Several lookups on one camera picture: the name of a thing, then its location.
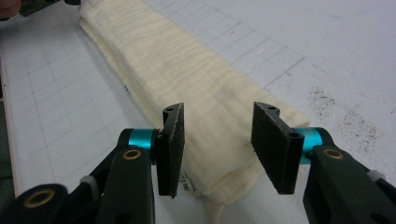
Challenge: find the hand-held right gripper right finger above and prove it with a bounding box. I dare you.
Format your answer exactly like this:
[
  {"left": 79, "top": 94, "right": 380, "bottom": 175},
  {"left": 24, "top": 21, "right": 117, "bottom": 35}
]
[{"left": 250, "top": 101, "right": 325, "bottom": 195}]

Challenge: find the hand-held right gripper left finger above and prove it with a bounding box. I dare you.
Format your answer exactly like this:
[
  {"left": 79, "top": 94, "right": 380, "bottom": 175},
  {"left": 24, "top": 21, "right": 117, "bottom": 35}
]
[{"left": 127, "top": 102, "right": 186, "bottom": 199}]

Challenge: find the cream printed cloth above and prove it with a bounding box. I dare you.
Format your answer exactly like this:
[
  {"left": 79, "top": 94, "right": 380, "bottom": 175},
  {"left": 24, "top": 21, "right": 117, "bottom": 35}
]
[{"left": 78, "top": 0, "right": 311, "bottom": 224}]

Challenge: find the white grid mat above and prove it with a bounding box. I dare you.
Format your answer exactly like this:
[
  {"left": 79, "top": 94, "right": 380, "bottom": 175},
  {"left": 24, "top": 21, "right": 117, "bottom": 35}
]
[{"left": 0, "top": 0, "right": 396, "bottom": 224}]

